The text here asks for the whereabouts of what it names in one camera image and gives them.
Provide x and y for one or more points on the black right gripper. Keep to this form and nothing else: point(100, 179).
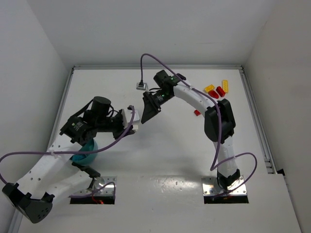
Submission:
point(151, 103)

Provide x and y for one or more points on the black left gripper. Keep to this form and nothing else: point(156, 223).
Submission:
point(119, 129)

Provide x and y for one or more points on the yellow long lego brick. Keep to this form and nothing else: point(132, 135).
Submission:
point(225, 86)

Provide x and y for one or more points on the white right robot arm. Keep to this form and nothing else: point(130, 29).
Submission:
point(219, 122)

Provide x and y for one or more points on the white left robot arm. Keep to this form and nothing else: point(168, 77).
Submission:
point(64, 168)

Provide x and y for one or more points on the teal divided round container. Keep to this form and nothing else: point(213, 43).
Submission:
point(86, 159)

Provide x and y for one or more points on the red square lego brick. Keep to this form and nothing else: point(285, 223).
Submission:
point(197, 113)

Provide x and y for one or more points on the red small lego brick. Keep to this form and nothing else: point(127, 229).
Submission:
point(213, 94)

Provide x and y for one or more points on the red long lego brick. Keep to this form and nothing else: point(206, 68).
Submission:
point(220, 91)

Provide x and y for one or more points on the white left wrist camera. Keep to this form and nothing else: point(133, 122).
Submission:
point(127, 116)

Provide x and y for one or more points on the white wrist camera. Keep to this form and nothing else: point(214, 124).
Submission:
point(142, 86)
point(127, 116)

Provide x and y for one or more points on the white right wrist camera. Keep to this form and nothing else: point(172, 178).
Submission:
point(142, 86)

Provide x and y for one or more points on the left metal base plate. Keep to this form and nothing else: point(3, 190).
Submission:
point(104, 186)

